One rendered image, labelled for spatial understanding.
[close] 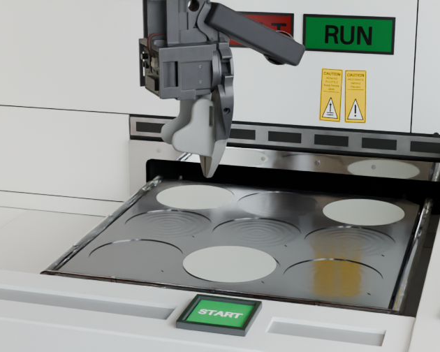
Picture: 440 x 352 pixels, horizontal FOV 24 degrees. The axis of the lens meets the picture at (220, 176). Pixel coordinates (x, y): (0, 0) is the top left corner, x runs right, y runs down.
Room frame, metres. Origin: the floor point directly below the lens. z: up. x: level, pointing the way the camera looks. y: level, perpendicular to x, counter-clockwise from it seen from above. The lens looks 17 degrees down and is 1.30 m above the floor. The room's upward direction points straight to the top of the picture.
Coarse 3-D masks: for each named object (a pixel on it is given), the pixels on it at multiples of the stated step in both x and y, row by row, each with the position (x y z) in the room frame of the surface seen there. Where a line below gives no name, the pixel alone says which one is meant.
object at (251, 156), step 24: (144, 144) 1.36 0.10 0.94; (168, 144) 1.35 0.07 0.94; (144, 168) 1.36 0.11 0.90; (288, 168) 1.30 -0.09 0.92; (312, 168) 1.29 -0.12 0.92; (336, 168) 1.29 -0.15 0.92; (360, 168) 1.28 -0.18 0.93; (384, 168) 1.27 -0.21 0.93; (408, 168) 1.26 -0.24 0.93; (432, 168) 1.25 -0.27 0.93; (432, 216) 1.25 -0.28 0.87
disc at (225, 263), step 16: (192, 256) 1.03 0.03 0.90; (208, 256) 1.03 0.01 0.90; (224, 256) 1.03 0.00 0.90; (240, 256) 1.03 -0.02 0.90; (256, 256) 1.03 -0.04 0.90; (192, 272) 0.98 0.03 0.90; (208, 272) 0.98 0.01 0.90; (224, 272) 0.98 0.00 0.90; (240, 272) 0.98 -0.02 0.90; (256, 272) 0.98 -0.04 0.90
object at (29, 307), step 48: (0, 288) 0.81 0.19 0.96; (48, 288) 0.80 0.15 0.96; (96, 288) 0.80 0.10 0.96; (144, 288) 0.80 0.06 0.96; (0, 336) 0.74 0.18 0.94; (48, 336) 0.73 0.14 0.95; (96, 336) 0.72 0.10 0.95; (144, 336) 0.71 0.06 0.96; (192, 336) 0.71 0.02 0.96; (288, 336) 0.71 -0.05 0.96; (336, 336) 0.72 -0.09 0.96; (384, 336) 0.72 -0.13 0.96
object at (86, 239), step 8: (160, 176) 1.32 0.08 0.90; (152, 184) 1.29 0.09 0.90; (136, 192) 1.25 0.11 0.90; (144, 192) 1.25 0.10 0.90; (128, 200) 1.21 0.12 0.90; (136, 200) 1.22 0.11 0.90; (120, 208) 1.18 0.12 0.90; (128, 208) 1.19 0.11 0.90; (120, 216) 1.17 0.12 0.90; (104, 224) 1.13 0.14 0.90; (88, 232) 1.10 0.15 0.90; (96, 232) 1.10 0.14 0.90; (80, 240) 1.07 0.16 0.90; (88, 240) 1.08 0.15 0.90; (72, 248) 1.05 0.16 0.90; (80, 248) 1.05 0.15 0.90; (64, 256) 1.02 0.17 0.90; (72, 256) 1.03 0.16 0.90; (56, 264) 1.00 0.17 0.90; (64, 264) 1.01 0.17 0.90
